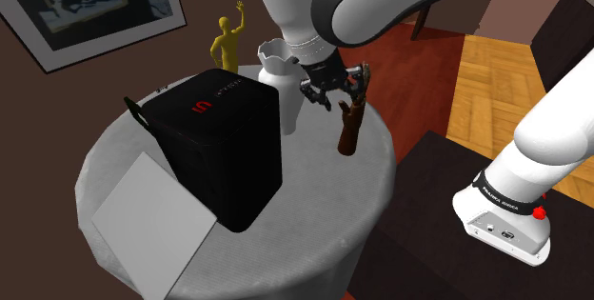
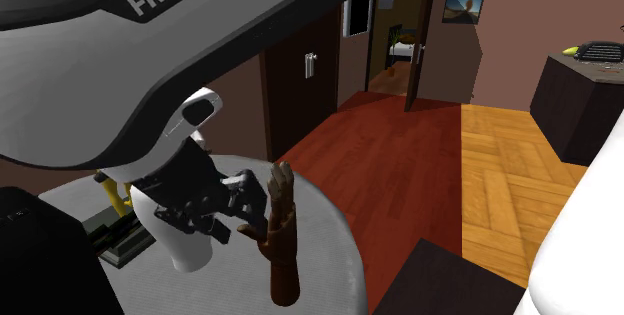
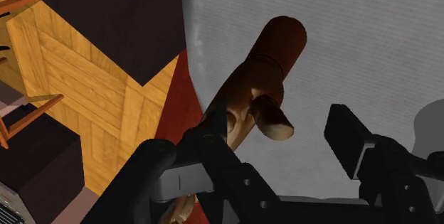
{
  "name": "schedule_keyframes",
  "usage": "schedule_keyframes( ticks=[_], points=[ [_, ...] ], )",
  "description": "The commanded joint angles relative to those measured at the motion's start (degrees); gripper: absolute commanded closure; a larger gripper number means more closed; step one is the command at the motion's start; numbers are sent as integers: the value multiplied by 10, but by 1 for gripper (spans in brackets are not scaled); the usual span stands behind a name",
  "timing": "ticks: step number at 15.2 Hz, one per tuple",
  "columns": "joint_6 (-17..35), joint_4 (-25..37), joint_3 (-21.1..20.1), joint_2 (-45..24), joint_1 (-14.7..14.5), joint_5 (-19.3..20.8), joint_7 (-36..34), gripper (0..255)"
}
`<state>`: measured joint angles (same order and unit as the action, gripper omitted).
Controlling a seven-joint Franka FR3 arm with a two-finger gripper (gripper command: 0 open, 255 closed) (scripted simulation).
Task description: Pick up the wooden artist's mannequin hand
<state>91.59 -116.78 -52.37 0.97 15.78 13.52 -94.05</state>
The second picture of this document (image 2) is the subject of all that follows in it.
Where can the dark cabinet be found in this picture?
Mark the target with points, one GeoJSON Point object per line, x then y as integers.
{"type": "Point", "coordinates": [570, 109]}

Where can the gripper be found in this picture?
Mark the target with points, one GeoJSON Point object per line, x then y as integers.
{"type": "Point", "coordinates": [187, 185]}

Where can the framed wall picture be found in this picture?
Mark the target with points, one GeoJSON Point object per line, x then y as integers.
{"type": "Point", "coordinates": [463, 10]}

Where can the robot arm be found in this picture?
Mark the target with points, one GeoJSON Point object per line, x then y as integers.
{"type": "Point", "coordinates": [73, 75]}

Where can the brown wooden hand model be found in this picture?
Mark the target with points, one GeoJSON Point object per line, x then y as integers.
{"type": "Point", "coordinates": [282, 246]}

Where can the black box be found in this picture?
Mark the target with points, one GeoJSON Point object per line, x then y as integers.
{"type": "Point", "coordinates": [44, 265]}

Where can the white vase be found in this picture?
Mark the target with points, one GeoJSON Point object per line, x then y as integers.
{"type": "Point", "coordinates": [190, 250]}

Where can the open dark brown door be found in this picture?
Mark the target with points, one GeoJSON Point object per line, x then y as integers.
{"type": "Point", "coordinates": [419, 46]}

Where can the bed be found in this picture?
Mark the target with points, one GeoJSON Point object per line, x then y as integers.
{"type": "Point", "coordinates": [400, 48]}

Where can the yellow figure on dark base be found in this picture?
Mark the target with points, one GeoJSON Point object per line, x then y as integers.
{"type": "Point", "coordinates": [114, 194]}

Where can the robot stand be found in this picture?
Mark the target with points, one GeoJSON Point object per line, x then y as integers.
{"type": "Point", "coordinates": [448, 284]}

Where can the round white table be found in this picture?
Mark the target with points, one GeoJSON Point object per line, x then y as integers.
{"type": "Point", "coordinates": [324, 255]}

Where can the closed dark brown door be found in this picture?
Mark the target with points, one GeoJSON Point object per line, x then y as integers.
{"type": "Point", "coordinates": [292, 94]}

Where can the dark window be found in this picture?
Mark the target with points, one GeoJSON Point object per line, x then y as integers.
{"type": "Point", "coordinates": [360, 12]}

